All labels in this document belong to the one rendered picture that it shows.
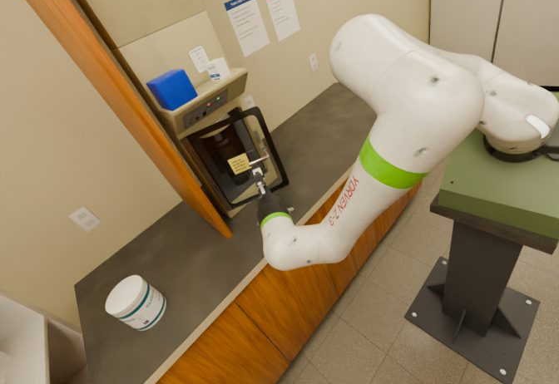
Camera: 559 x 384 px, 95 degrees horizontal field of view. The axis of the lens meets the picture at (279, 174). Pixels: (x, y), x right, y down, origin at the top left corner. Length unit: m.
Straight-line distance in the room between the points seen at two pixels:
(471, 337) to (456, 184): 1.04
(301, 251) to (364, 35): 0.46
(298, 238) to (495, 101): 0.55
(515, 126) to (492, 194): 0.28
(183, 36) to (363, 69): 0.70
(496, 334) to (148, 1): 2.06
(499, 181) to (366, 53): 0.66
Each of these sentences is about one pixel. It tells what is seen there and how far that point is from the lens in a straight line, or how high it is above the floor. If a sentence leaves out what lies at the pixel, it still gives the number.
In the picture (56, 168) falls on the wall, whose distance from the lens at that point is 1.41.
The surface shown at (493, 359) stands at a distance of 1.84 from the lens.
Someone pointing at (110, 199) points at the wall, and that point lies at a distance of 1.47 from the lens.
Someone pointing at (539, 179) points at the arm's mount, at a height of 1.09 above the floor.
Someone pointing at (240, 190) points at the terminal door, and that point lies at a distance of 1.13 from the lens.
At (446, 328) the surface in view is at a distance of 1.84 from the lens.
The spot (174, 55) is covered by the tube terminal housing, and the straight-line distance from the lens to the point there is 1.00.
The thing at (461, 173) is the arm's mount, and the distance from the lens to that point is 1.00.
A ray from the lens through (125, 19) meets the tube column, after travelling 0.97.
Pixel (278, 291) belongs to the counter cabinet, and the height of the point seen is 0.67.
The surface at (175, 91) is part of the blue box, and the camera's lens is 0.88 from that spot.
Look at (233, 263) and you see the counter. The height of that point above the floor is 0.94.
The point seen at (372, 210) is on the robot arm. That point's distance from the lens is 0.53.
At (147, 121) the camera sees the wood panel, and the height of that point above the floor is 1.52.
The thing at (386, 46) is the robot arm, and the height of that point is 1.60.
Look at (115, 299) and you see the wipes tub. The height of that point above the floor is 1.09.
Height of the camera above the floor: 1.73
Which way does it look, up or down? 36 degrees down
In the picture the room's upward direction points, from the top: 23 degrees counter-clockwise
